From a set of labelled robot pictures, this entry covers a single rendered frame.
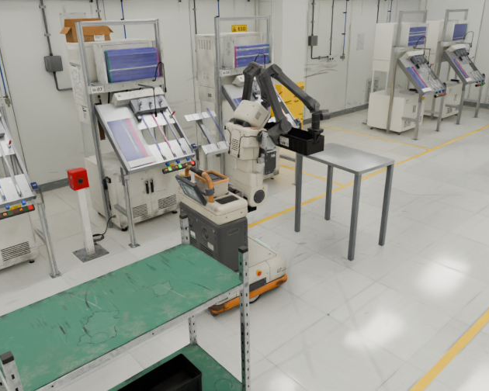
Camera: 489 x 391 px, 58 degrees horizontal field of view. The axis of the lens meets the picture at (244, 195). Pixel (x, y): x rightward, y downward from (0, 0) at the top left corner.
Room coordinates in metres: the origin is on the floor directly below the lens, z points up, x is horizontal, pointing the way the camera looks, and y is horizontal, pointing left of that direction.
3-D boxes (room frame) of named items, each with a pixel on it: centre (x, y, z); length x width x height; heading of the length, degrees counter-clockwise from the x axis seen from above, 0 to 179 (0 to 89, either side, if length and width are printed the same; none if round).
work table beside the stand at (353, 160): (3.60, -0.86, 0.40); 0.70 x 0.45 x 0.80; 36
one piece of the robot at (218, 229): (2.82, 0.20, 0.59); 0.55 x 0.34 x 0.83; 36
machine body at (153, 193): (4.23, 1.13, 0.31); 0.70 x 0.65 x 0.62; 131
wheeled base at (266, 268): (2.88, 0.13, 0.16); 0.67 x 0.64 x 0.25; 126
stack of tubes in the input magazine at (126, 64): (4.18, 1.01, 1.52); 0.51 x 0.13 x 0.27; 131
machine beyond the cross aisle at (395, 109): (7.51, -2.64, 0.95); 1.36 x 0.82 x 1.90; 41
